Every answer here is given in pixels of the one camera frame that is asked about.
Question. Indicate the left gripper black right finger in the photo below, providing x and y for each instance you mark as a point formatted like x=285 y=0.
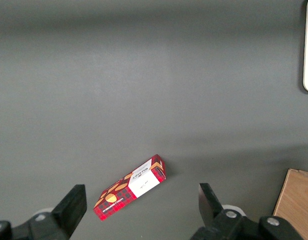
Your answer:
x=213 y=220

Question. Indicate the red cookie box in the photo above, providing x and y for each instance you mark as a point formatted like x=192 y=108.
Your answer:
x=133 y=187

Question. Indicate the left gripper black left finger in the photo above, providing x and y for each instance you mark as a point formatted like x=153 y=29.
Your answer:
x=69 y=212

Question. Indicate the wooden drawer cabinet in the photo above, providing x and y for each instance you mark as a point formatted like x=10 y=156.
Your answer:
x=297 y=205

